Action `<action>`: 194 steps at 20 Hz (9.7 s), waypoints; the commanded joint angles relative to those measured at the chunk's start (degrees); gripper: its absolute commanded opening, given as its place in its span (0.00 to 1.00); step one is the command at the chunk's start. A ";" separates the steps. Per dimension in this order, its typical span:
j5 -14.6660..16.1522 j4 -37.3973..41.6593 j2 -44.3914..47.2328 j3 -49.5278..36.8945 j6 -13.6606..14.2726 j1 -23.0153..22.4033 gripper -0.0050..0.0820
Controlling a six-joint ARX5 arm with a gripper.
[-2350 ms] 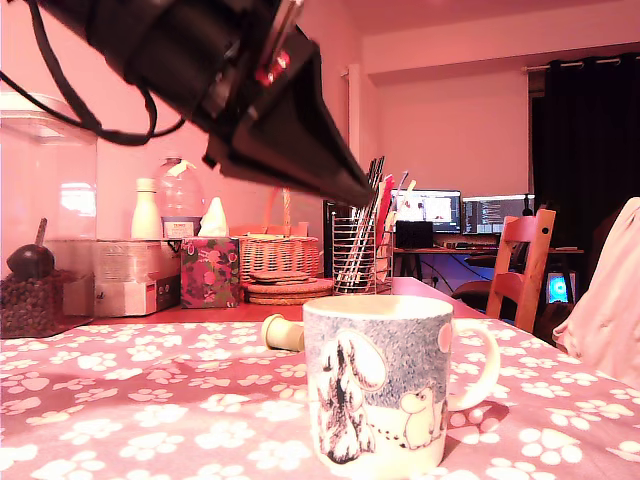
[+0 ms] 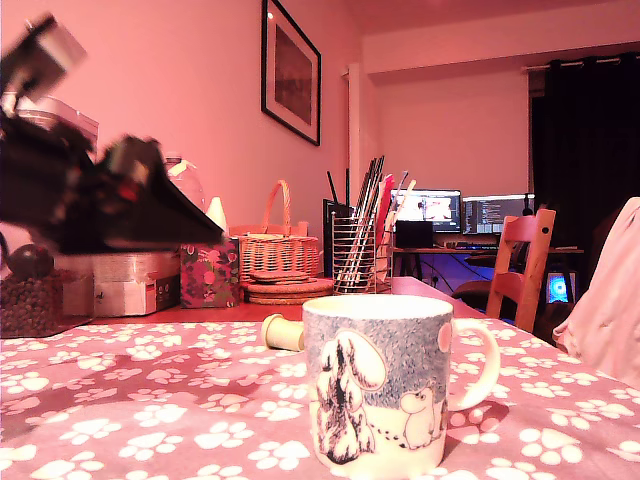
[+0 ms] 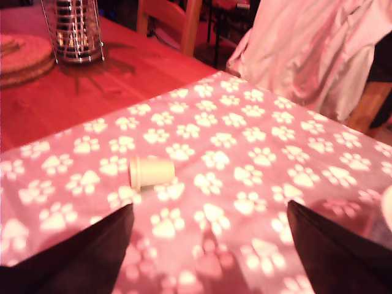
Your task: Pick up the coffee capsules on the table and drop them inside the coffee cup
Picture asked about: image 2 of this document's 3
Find cream coffee capsule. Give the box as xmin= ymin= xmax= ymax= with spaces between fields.
xmin=260 ymin=313 xmax=306 ymax=352

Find small black box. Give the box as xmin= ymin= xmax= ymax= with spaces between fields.
xmin=394 ymin=220 xmax=434 ymax=250

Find round cork trivet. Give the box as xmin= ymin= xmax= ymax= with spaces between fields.
xmin=242 ymin=277 xmax=335 ymax=306

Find paw print cloth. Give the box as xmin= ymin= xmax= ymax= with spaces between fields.
xmin=0 ymin=315 xmax=640 ymax=480

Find brown pellets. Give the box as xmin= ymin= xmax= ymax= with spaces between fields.
xmin=0 ymin=272 xmax=76 ymax=339

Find wooden desk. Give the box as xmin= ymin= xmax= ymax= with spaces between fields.
xmin=392 ymin=244 xmax=585 ymax=301

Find cork coaster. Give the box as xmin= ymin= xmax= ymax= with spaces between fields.
xmin=248 ymin=269 xmax=311 ymax=284

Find wire utensil rack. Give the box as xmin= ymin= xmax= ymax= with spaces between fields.
xmin=331 ymin=212 xmax=395 ymax=295

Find dark office chair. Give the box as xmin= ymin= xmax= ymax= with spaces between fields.
xmin=452 ymin=279 xmax=497 ymax=314

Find wooden chair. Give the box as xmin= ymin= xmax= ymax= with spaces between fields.
xmin=484 ymin=208 xmax=557 ymax=335

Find glowing computer fan case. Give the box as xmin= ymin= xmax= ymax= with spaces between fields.
xmin=545 ymin=269 xmax=577 ymax=305

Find wicker basket with handle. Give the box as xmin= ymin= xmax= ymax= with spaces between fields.
xmin=228 ymin=179 xmax=321 ymax=281

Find computer monitor with pale windows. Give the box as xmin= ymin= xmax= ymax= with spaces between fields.
xmin=390 ymin=188 xmax=462 ymax=234

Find floral tissue box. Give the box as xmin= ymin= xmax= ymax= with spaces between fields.
xmin=179 ymin=197 xmax=241 ymax=309

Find grey camera box on bracket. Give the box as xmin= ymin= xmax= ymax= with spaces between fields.
xmin=0 ymin=13 xmax=89 ymax=109

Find black framed picture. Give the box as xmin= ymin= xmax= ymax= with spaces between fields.
xmin=260 ymin=0 xmax=322 ymax=148

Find black long kitchen tool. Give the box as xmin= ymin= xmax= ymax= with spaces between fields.
xmin=349 ymin=154 xmax=387 ymax=291

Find curtain rod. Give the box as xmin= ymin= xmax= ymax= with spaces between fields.
xmin=522 ymin=55 xmax=640 ymax=75

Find red flat kitchen tool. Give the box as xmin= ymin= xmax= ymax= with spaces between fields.
xmin=375 ymin=173 xmax=397 ymax=249

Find computer monitor with dark screen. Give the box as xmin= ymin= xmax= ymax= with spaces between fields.
xmin=461 ymin=193 xmax=536 ymax=236

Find large clear water bottle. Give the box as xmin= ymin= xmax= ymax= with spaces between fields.
xmin=164 ymin=152 xmax=207 ymax=216

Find white wall pipe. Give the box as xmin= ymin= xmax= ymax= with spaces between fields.
xmin=341 ymin=63 xmax=362 ymax=201

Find white cardboard box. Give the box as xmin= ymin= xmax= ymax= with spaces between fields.
xmin=59 ymin=249 xmax=182 ymax=318

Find white cartoon print mug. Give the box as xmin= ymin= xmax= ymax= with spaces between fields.
xmin=301 ymin=294 xmax=502 ymax=479

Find pale draped garment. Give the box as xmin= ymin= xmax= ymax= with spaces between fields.
xmin=552 ymin=196 xmax=640 ymax=391

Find dark round scoop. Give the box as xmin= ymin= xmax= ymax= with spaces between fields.
xmin=9 ymin=244 xmax=55 ymax=281

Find clear container with white lid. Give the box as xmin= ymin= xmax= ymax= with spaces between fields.
xmin=0 ymin=94 xmax=100 ymax=339

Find black curtain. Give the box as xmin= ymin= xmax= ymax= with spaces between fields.
xmin=530 ymin=53 xmax=640 ymax=331

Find black router with antennas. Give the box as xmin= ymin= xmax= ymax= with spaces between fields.
xmin=322 ymin=169 xmax=362 ymax=279

